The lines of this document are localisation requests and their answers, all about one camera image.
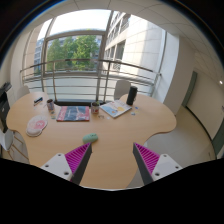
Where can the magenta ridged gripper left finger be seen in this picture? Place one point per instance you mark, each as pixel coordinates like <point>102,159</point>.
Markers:
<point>70,166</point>

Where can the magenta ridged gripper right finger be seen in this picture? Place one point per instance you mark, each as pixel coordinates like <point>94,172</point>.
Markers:
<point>153,166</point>

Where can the mint green computer mouse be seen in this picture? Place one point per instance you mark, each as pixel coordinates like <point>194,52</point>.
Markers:
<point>90,138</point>

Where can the red and blue magazine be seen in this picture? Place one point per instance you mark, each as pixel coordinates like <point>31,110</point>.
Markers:
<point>73,113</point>

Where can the white mug with red pattern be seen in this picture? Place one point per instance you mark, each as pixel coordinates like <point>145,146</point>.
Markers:
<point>95,107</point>

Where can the light blue open booklet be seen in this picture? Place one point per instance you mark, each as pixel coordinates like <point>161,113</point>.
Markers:
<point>115,108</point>

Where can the dark patterned mug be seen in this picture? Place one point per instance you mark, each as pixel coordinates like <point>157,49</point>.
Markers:
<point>50,104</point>

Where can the black cylindrical speaker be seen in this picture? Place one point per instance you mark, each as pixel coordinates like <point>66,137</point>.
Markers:
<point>131,95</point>

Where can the blue pen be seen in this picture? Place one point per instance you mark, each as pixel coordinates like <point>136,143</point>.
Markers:
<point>38,100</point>

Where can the white chair at left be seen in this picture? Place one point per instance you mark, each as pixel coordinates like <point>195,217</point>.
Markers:
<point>6,139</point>

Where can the white chair behind table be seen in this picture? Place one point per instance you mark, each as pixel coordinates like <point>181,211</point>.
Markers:
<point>121,88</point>

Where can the metal balcony railing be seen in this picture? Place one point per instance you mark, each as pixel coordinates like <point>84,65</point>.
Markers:
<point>86,79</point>

